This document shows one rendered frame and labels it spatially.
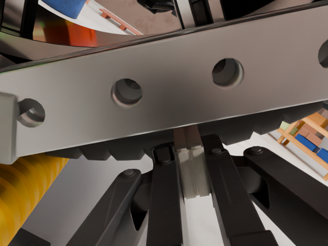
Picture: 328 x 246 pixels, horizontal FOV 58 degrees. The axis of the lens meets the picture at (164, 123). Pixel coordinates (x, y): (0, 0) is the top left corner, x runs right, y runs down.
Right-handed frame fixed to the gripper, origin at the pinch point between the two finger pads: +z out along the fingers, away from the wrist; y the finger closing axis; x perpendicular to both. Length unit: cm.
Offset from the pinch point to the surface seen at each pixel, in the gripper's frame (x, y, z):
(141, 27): 13, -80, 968
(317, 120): -235, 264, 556
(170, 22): 9, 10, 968
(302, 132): -390, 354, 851
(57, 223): -45, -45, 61
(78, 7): 53, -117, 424
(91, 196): -49, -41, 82
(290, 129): -251, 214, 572
